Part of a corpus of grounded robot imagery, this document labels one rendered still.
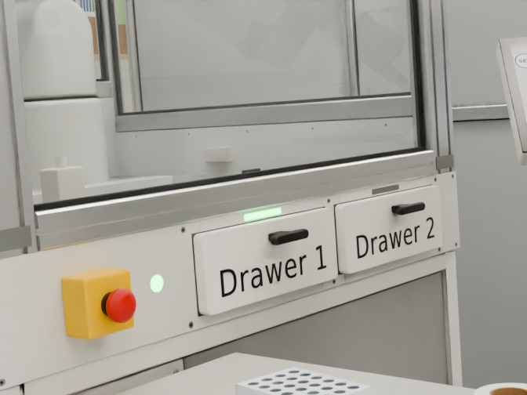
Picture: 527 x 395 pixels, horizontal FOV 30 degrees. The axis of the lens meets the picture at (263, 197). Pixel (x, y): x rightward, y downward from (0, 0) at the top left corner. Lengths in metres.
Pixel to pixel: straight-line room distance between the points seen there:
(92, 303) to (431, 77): 0.87
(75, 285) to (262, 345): 0.40
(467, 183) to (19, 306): 2.12
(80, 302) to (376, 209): 0.62
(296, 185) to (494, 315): 1.71
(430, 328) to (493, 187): 1.27
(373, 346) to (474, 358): 1.52
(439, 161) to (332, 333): 0.41
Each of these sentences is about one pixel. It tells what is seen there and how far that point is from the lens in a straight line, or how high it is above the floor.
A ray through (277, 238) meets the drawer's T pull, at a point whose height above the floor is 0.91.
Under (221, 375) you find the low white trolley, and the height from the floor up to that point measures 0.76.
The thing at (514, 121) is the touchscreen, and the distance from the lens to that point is 2.08.
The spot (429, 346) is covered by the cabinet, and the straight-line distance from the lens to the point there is 1.83.
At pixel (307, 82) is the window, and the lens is 1.53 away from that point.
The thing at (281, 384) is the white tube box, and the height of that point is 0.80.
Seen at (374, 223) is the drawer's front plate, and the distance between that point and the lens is 1.61.
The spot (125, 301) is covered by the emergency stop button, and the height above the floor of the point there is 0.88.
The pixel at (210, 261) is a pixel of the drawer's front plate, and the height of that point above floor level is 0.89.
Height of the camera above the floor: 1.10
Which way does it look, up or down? 5 degrees down
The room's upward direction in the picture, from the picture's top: 4 degrees counter-clockwise
